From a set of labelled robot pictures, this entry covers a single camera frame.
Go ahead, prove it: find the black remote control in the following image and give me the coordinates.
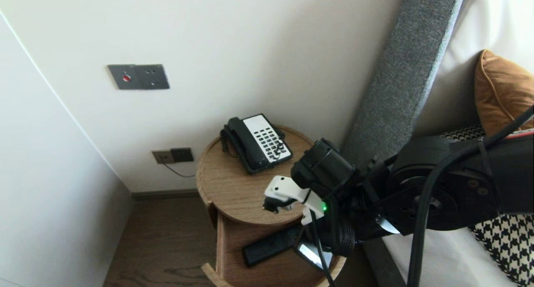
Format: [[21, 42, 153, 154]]
[[242, 224, 302, 267]]

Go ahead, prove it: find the round wooden nightstand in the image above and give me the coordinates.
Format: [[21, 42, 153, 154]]
[[196, 126, 330, 227]]

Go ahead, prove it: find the black and white telephone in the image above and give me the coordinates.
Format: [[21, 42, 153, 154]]
[[220, 114, 293, 175]]

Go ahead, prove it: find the black telephone handset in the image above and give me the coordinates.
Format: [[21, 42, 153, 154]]
[[226, 117, 267, 171]]

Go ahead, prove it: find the brown wooden baseboard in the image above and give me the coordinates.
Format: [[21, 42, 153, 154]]
[[132, 189, 200, 201]]

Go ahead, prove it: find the black white houndstooth pillow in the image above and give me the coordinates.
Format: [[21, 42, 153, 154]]
[[440, 124, 534, 287]]

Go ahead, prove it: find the grey fabric headboard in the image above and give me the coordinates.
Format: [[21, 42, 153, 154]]
[[340, 0, 468, 171]]

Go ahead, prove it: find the dark grey power socket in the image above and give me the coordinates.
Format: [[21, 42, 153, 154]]
[[170, 148, 194, 163]]

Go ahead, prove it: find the brown velvet cushion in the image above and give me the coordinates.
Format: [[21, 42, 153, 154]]
[[476, 49, 534, 137]]

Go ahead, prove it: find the white bed pillow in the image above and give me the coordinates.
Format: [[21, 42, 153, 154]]
[[413, 0, 534, 137]]

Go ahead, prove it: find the white wardrobe panel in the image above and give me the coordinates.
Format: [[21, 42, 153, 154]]
[[0, 10, 134, 287]]

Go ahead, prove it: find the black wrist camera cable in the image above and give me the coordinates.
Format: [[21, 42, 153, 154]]
[[309, 210, 336, 287]]

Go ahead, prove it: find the grey fabric bed frame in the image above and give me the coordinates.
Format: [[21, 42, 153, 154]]
[[362, 237, 407, 287]]

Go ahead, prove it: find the thin black telephone cable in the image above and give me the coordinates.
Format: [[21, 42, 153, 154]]
[[162, 159, 196, 178]]

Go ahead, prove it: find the grey wall switch panel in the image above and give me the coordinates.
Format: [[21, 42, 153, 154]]
[[107, 64, 170, 90]]

